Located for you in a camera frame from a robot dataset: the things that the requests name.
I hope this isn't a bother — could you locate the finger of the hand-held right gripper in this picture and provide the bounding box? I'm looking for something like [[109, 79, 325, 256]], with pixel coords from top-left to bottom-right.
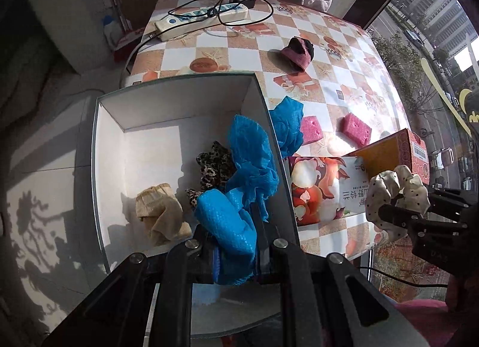
[[427, 186, 472, 217], [378, 203, 423, 232]]

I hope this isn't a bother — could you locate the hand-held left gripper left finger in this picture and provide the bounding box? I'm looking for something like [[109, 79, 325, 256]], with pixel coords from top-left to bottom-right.
[[43, 225, 221, 347]]

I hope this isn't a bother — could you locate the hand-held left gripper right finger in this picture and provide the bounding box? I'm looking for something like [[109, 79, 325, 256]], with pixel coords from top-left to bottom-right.
[[249, 203, 431, 347]]

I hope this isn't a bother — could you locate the white polka dot scrunchie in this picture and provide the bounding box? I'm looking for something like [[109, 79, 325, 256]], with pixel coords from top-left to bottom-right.
[[365, 165, 431, 241]]

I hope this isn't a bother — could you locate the blue plastic shoe cover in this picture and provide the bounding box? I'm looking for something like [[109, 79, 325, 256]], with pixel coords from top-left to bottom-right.
[[195, 189, 270, 286]]

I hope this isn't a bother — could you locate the beige cloth scrunchie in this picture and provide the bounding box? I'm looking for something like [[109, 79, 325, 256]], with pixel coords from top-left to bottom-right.
[[135, 182, 192, 246]]

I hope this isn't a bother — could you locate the leopard print scrunchie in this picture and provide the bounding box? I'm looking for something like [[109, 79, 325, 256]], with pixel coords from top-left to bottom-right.
[[185, 141, 237, 209]]

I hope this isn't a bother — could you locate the teal blue scrunchie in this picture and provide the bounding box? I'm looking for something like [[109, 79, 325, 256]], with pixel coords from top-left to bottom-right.
[[225, 114, 281, 220]]

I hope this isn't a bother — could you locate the white cardboard box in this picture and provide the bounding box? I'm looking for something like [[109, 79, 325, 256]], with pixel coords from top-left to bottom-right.
[[91, 72, 300, 338]]

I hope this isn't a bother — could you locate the red patterned box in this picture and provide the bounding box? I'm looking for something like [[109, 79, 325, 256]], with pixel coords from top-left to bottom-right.
[[342, 128, 429, 183]]

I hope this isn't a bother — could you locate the person's red garment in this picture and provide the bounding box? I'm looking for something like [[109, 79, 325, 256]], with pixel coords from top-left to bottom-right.
[[389, 276, 476, 347]]

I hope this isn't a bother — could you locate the printed snack packet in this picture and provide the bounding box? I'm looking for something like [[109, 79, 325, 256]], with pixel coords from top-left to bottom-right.
[[286, 156, 371, 227]]

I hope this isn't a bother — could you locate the pink sponge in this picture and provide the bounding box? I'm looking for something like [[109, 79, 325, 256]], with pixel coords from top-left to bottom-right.
[[297, 116, 324, 146], [339, 113, 373, 147]]

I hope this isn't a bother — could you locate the yellow window sticker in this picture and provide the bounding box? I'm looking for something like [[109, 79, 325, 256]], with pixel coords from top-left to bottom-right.
[[421, 57, 479, 138]]

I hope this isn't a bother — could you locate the blue mesh cap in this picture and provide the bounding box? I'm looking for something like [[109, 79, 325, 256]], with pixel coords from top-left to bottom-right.
[[269, 96, 305, 159]]

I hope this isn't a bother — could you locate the pink black-trimmed sock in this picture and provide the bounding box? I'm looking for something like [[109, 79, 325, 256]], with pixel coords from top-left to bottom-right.
[[271, 36, 316, 73]]

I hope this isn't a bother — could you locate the checkered printed tablecloth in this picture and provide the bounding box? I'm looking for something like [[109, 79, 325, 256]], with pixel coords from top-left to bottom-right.
[[125, 0, 412, 258]]

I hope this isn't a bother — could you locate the red dustpan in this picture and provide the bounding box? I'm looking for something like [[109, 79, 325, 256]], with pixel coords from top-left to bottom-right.
[[112, 27, 145, 63]]

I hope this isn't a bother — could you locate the white power strip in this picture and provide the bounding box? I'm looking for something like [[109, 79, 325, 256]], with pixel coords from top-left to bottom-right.
[[119, 2, 249, 88]]

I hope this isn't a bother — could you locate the white bottle blue cap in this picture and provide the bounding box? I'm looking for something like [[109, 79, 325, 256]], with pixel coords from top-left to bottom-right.
[[102, 15, 121, 45]]

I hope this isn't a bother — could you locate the white cabinet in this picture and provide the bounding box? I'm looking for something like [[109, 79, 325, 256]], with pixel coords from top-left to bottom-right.
[[24, 0, 124, 71]]

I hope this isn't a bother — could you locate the black cable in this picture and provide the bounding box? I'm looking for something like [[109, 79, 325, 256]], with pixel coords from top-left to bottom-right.
[[359, 265, 448, 288], [166, 0, 275, 28]]

